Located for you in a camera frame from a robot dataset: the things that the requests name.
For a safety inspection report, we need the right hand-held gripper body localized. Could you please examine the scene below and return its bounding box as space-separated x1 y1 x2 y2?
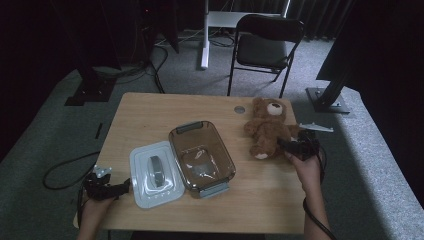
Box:
289 122 335 162

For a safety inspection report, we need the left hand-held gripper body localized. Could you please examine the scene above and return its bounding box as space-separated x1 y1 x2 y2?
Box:
82 164 118 202

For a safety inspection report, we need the brown teddy bear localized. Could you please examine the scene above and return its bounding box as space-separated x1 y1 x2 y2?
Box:
242 96 302 161

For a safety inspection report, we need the white box lid grey handle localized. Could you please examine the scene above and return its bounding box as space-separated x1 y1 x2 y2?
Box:
128 140 186 210

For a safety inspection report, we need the clear brown storage box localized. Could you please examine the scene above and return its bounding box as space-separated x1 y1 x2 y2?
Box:
167 120 237 200

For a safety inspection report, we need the person's left hand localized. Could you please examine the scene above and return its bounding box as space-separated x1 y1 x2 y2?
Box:
79 196 116 224

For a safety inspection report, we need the person's right hand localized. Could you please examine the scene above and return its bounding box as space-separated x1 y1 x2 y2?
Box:
284 150 324 198

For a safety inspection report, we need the black metal stand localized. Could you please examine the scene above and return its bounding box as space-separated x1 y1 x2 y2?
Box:
305 59 355 115
63 63 118 107

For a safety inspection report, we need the black folding chair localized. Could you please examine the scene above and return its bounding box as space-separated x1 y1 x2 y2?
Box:
227 13 306 100

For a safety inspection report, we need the dark curtain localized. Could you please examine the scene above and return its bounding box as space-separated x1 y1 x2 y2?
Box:
213 0 355 42

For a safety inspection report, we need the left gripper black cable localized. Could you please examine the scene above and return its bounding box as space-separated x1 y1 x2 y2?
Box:
76 185 88 231

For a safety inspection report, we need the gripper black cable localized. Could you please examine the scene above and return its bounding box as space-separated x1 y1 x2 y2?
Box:
301 146 338 240
76 185 88 231

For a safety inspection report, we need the black floor cable loop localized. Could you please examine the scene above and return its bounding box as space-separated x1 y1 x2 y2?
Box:
42 150 102 191

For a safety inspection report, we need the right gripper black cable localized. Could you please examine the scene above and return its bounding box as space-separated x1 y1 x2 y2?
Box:
301 146 338 240

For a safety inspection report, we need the bundle of floor cables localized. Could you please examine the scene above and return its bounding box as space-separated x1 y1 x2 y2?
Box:
93 36 169 95

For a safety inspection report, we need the white desk frame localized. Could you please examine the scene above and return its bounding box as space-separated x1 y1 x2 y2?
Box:
199 0 292 71

